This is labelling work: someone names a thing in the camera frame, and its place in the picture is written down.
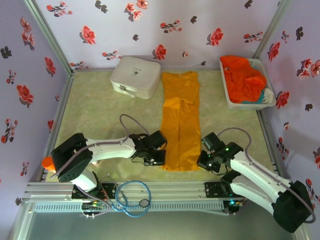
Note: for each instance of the teal cloth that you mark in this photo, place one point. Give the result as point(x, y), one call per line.
point(260, 98)

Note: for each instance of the white cloth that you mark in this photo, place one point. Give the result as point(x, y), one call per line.
point(268, 95)

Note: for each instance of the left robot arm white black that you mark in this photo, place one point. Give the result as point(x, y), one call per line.
point(110, 148)

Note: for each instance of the small white bottle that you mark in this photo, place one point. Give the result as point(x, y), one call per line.
point(95, 163)

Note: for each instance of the orange t-shirt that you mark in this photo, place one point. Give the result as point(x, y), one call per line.
point(240, 80)

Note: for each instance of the white laundry basket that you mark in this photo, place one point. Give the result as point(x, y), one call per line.
point(250, 106)

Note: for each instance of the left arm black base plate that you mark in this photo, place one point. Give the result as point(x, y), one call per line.
point(110, 191)

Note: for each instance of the orange plastic container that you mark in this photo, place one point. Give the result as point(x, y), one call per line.
point(47, 163)

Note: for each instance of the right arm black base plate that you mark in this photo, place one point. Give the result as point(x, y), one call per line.
point(212, 190)

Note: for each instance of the aluminium frame rail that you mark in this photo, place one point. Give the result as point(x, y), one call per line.
point(175, 190)

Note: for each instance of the white plastic case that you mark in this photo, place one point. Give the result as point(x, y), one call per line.
point(135, 76)

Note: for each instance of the blue stethoscope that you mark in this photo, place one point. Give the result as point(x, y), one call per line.
point(150, 195)

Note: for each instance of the yellow t-shirt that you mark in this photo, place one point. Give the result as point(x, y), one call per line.
point(181, 120)

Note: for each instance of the aluminium frame post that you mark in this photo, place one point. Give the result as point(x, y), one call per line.
point(47, 35)
point(272, 27)

